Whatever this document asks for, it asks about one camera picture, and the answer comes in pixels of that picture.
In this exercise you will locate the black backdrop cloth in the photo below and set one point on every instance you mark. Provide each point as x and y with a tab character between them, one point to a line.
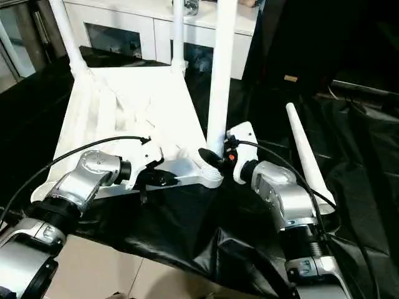
327	37

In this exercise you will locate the dark metal bar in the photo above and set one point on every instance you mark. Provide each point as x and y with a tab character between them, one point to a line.
364	86

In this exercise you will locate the pink soft object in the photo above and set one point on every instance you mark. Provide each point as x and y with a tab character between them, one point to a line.
249	2

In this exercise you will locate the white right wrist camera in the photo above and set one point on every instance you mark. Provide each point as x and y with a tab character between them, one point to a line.
246	140

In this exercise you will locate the white plastic table top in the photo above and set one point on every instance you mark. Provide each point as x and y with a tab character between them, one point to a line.
140	93

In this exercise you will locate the grey rounded robot part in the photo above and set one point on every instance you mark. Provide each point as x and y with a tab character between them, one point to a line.
121	295

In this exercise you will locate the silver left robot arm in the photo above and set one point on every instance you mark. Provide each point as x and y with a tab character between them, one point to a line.
78	183

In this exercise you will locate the black plastic mat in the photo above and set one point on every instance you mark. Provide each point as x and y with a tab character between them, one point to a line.
171	224

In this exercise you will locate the grey tripod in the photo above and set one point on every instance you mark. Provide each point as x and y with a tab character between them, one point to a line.
43	28

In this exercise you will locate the white plastic table leg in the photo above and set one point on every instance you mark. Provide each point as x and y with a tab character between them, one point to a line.
307	155
221	78
67	37
178	37

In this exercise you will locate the small yellow label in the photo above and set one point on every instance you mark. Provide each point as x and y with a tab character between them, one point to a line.
290	78

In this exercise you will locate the white sideboard cabinet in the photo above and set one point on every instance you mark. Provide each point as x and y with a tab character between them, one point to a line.
149	25

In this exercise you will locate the glass door metal frame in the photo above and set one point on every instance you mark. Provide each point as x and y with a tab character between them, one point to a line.
15	46

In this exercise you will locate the clear bag of dark parts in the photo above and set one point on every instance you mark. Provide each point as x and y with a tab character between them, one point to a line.
190	6

